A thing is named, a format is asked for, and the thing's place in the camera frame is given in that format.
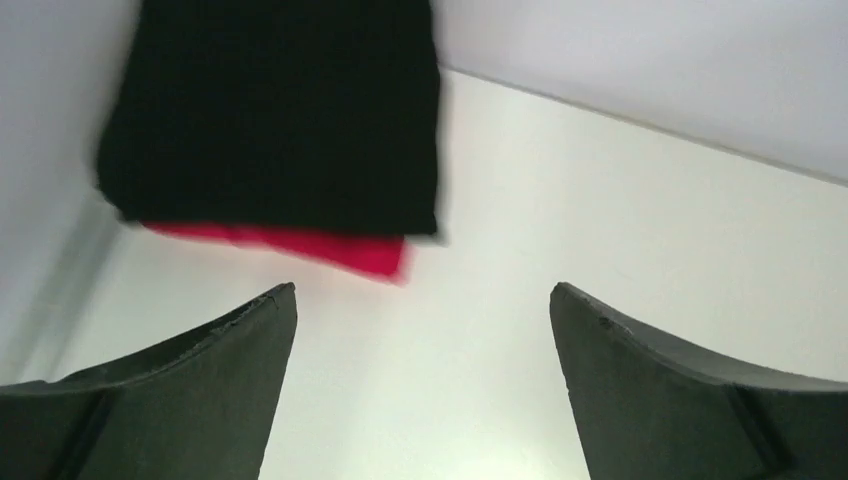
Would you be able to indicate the aluminium frame post left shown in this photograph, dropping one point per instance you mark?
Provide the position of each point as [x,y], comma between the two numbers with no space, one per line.
[38,345]

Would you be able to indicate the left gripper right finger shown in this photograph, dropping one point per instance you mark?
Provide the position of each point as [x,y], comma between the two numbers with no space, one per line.
[650,405]

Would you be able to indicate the folded red t shirt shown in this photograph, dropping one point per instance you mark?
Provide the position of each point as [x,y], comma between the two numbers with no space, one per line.
[380,258]

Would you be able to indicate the black t shirt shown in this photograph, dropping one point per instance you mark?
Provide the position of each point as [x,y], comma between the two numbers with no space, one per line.
[303,114]

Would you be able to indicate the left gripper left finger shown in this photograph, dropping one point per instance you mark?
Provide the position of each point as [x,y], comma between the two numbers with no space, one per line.
[197,406]

